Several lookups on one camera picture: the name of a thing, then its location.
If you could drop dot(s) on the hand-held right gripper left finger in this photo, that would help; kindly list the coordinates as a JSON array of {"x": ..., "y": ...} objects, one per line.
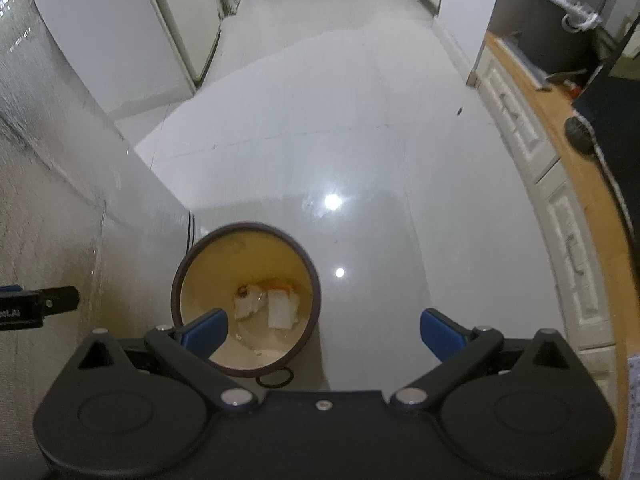
[{"x": 205, "y": 332}]

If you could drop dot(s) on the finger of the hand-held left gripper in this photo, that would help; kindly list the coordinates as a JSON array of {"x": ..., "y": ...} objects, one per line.
[
  {"x": 61, "y": 300},
  {"x": 10, "y": 288}
]

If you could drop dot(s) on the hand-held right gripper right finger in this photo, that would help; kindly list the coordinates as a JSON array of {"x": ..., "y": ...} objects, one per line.
[{"x": 440, "y": 335}]

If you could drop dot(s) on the brown round trash can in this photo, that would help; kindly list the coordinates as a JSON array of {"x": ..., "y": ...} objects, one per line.
[{"x": 240, "y": 255}]

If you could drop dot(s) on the crumpled white tissue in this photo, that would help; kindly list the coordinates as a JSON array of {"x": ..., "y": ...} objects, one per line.
[
  {"x": 247, "y": 305},
  {"x": 281, "y": 310}
]

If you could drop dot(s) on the silver foil sheet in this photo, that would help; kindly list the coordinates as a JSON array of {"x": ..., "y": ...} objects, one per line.
[{"x": 50, "y": 110}]

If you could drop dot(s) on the white patterned sheet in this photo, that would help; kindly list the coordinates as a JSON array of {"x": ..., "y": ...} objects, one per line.
[{"x": 635, "y": 410}]

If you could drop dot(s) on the black computer mouse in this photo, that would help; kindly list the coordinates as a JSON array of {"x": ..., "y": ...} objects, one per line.
[{"x": 579, "y": 132}]

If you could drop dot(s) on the white cabinet wooden counter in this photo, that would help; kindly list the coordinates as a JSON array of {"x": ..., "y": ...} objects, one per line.
[{"x": 545, "y": 105}]

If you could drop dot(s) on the dark desk mat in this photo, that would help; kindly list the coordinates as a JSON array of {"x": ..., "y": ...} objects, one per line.
[{"x": 615, "y": 120}]

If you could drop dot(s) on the small red object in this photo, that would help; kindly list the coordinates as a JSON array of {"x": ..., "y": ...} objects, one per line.
[{"x": 575, "y": 91}]

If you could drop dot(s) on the grey flat bar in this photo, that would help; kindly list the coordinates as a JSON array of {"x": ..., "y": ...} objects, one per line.
[{"x": 527, "y": 62}]

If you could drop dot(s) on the dark grey bin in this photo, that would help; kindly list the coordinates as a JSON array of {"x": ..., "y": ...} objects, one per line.
[{"x": 545, "y": 35}]

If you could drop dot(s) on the white power strip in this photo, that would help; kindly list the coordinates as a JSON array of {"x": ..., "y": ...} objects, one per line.
[{"x": 575, "y": 7}]

